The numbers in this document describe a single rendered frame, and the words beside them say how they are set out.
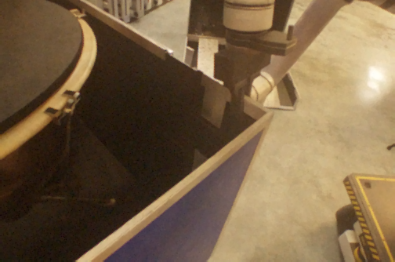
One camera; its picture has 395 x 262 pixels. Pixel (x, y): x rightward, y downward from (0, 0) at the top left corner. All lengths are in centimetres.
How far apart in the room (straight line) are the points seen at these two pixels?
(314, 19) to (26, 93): 80
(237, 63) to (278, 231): 118
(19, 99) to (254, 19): 42
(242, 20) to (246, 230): 117
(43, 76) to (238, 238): 117
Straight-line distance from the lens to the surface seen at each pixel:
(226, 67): 46
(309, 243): 155
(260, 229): 148
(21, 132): 49
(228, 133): 62
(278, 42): 44
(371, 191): 148
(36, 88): 54
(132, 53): 81
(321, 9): 90
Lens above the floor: 127
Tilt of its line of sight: 41 degrees down
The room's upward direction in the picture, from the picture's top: 9 degrees clockwise
